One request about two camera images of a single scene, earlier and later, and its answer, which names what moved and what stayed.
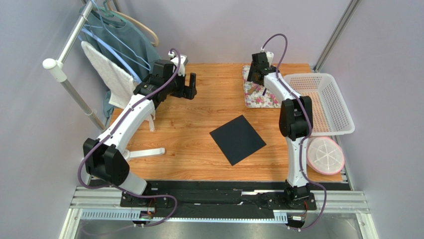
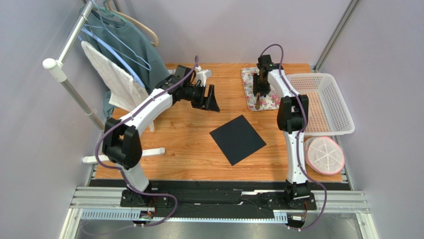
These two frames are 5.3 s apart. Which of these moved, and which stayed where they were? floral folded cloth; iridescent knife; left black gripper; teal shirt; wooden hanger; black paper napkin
Moved: iridescent knife; left black gripper
Stayed: floral folded cloth; black paper napkin; teal shirt; wooden hanger
